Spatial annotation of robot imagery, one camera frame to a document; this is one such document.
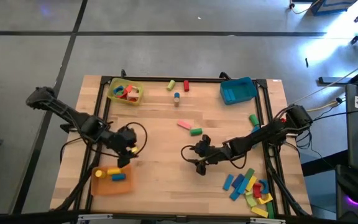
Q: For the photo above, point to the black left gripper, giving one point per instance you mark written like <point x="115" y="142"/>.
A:
<point x="124" y="140"/>

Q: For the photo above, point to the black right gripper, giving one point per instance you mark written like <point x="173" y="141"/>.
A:
<point x="211" y="152"/>

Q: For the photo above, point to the pink block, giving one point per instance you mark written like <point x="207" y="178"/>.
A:
<point x="184" y="124"/>

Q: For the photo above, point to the yellow cylinder block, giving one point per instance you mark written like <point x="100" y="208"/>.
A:
<point x="99" y="173"/>
<point x="113" y="171"/>

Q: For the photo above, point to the green arch block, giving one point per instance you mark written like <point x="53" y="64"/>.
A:
<point x="120" y="94"/>

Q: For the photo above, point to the small blue arch block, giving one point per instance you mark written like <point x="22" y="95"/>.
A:
<point x="116" y="90"/>

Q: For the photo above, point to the natural wood cylinder block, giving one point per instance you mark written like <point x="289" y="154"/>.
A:
<point x="176" y="102"/>

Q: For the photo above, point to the short blue cylinder block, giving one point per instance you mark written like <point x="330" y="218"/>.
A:
<point x="176" y="95"/>

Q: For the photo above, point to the red cylinder block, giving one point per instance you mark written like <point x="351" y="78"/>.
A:
<point x="186" y="86"/>

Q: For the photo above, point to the light green cylinder block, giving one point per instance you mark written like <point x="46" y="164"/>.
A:
<point x="171" y="85"/>

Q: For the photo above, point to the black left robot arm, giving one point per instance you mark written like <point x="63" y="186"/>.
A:
<point x="73" y="116"/>

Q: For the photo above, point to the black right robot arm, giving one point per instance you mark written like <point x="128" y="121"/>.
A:
<point x="259" y="138"/>

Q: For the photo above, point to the blue plank block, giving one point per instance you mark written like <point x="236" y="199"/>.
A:
<point x="235" y="195"/>
<point x="228" y="182"/>
<point x="243" y="186"/>

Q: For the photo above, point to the dark blue block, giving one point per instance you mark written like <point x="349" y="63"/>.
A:
<point x="237" y="180"/>

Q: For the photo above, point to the yellow plastic bin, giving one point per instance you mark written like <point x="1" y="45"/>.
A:
<point x="110" y="93"/>

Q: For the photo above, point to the orange plastic bin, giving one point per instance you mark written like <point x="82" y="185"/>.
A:
<point x="110" y="188"/>

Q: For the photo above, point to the yellow plank block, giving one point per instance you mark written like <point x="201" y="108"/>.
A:
<point x="259" y="211"/>
<point x="251" y="183"/>

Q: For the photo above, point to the blue plastic bin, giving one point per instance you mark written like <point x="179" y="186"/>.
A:
<point x="244" y="91"/>

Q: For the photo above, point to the yellow arch block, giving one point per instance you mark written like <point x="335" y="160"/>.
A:
<point x="267" y="199"/>

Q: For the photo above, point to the white table label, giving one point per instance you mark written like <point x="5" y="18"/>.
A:
<point x="277" y="80"/>

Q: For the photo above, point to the small black floor item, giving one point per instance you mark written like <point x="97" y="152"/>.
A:
<point x="306" y="62"/>

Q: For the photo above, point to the black computer mouse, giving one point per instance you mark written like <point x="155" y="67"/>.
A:
<point x="350" y="188"/>

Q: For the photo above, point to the black stand base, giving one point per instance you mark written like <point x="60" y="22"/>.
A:
<point x="337" y="81"/>

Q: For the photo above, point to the blue floor box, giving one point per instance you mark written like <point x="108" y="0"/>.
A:
<point x="331" y="6"/>

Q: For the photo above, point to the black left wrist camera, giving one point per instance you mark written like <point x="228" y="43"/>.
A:
<point x="124" y="161"/>

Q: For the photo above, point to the black table frame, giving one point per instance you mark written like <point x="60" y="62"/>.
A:
<point x="182" y="79"/>

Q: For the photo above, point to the silver bracket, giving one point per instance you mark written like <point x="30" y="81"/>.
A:
<point x="95" y="216"/>
<point x="267" y="220"/>

